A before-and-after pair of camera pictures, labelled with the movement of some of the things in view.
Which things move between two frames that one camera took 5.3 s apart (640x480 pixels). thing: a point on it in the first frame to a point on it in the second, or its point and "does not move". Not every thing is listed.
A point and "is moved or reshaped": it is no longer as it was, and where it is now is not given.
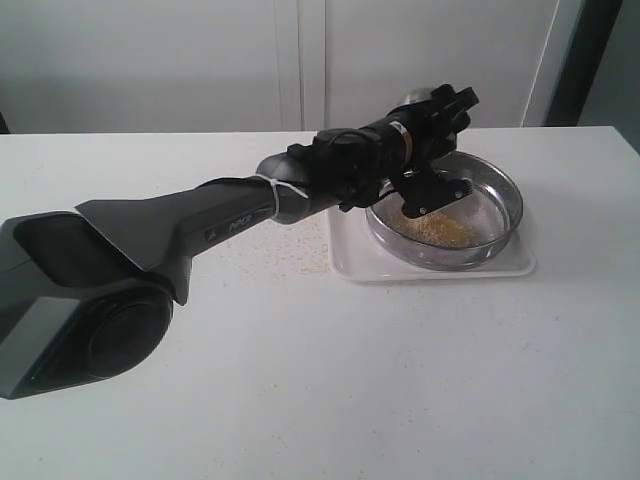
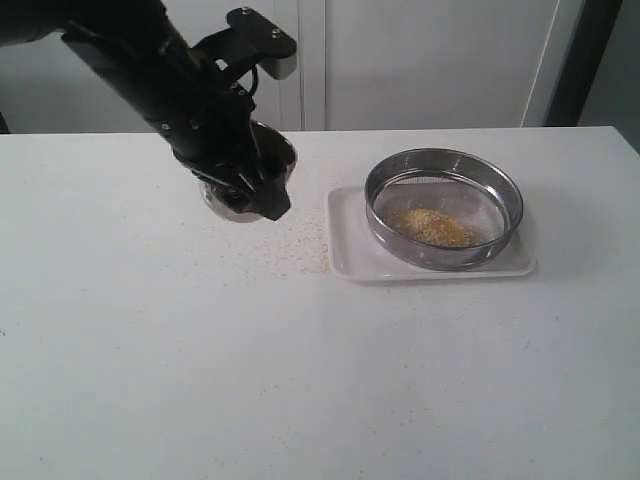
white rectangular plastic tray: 353,255 does not move
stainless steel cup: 416,95 is moved or reshaped
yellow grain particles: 435,228 does not move
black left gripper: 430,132 to 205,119
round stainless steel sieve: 459,234 does not move
